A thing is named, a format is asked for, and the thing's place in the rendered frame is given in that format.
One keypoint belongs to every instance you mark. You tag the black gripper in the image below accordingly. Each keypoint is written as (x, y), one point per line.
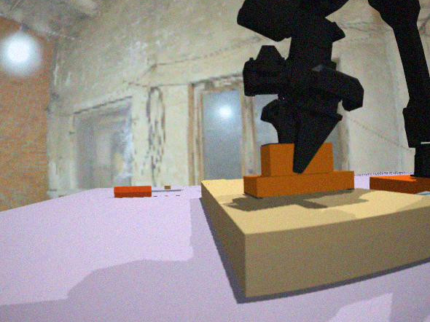
(310, 114)

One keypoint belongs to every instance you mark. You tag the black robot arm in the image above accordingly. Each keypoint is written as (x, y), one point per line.
(305, 22)

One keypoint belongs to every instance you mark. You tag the tan wooden panel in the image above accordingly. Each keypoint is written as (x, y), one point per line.
(285, 243)

